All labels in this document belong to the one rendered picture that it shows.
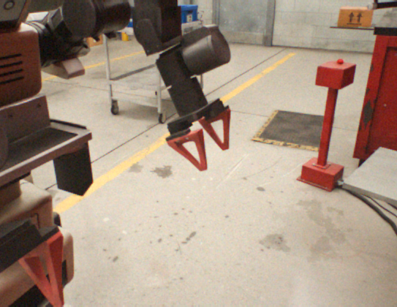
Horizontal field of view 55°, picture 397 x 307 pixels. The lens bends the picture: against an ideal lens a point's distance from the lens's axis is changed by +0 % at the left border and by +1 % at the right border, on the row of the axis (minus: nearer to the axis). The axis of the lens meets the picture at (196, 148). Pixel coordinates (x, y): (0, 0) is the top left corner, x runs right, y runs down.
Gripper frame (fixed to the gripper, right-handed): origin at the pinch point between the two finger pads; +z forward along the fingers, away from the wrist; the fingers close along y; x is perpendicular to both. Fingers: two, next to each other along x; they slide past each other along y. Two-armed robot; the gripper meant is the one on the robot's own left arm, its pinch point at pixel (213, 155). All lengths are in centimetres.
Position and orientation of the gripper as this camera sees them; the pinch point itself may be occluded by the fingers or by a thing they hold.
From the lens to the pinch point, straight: 69.8
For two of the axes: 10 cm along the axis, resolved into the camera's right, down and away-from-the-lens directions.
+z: 4.0, 9.0, 1.8
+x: -7.9, 2.4, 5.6
